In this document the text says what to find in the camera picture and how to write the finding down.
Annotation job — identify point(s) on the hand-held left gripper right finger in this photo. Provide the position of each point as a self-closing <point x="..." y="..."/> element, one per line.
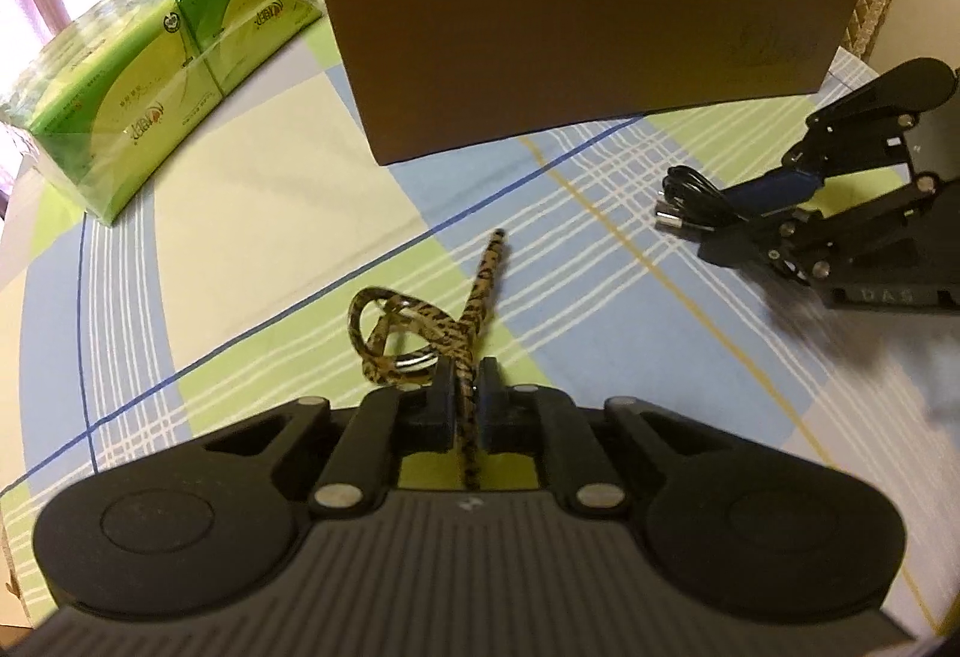
<point x="491" y="406"/>

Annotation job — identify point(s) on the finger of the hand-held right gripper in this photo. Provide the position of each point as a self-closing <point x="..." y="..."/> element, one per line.
<point x="776" y="188"/>
<point x="742" y="248"/>

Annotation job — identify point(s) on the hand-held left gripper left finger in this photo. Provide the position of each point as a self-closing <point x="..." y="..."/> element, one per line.
<point x="442" y="406"/>

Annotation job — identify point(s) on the brown cardboard box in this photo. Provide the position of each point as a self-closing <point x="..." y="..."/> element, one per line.
<point x="585" y="27"/>

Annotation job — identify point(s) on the green tissue pack bundle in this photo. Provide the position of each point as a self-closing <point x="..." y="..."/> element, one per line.
<point x="150" y="79"/>

